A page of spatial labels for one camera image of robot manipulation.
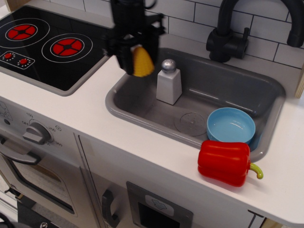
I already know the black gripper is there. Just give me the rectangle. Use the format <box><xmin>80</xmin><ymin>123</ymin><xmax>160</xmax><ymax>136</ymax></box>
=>
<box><xmin>103</xmin><ymin>0</ymin><xmax>164</xmax><ymax>75</ymax></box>

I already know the yellow toy corn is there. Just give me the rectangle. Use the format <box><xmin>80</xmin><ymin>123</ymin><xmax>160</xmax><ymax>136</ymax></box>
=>
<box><xmin>133</xmin><ymin>46</ymin><xmax>154</xmax><ymax>77</ymax></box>

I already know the grey toy sink basin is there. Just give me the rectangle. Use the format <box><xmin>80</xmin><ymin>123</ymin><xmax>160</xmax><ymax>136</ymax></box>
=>
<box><xmin>105</xmin><ymin>47</ymin><xmax>286</xmax><ymax>162</ymax></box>

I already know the light blue plastic bowl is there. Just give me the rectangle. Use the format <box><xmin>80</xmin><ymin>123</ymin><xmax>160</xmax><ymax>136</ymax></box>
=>
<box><xmin>207</xmin><ymin>107</ymin><xmax>256</xmax><ymax>144</ymax></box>

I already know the white salt shaker silver cap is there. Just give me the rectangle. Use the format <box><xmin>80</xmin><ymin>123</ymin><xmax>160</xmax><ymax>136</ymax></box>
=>
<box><xmin>156</xmin><ymin>59</ymin><xmax>182</xmax><ymax>105</ymax></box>

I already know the black toy stove top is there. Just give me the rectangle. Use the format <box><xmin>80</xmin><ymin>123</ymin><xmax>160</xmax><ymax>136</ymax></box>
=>
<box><xmin>0</xmin><ymin>6</ymin><xmax>110</xmax><ymax>96</ymax></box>

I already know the black toy faucet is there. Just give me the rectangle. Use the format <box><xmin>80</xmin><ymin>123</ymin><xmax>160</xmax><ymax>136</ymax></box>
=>
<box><xmin>206</xmin><ymin>0</ymin><xmax>304</xmax><ymax>63</ymax></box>

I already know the grey oven dial knob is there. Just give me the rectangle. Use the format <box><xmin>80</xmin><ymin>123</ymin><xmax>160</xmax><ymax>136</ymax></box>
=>
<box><xmin>22</xmin><ymin>122</ymin><xmax>51</xmax><ymax>145</ymax></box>

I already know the red toy bell pepper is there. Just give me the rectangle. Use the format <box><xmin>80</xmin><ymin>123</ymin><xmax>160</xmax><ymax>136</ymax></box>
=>
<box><xmin>198</xmin><ymin>140</ymin><xmax>264</xmax><ymax>187</ymax></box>

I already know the grey dishwasher panel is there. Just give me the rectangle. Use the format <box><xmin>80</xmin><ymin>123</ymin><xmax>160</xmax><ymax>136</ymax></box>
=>
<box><xmin>126</xmin><ymin>181</ymin><xmax>193</xmax><ymax>228</ymax></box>

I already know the toy oven door window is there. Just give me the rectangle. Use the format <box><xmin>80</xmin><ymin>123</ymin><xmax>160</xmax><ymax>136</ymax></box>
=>
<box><xmin>0</xmin><ymin>156</ymin><xmax>76</xmax><ymax>216</ymax></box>

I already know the grey oven door handle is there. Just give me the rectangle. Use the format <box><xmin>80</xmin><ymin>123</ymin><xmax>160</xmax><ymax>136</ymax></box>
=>
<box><xmin>0</xmin><ymin>136</ymin><xmax>41</xmax><ymax>165</ymax></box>

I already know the grey cabinet door handle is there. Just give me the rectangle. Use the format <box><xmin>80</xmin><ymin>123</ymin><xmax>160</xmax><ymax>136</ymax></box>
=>
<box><xmin>101</xmin><ymin>190</ymin><xmax>120</xmax><ymax>228</ymax></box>

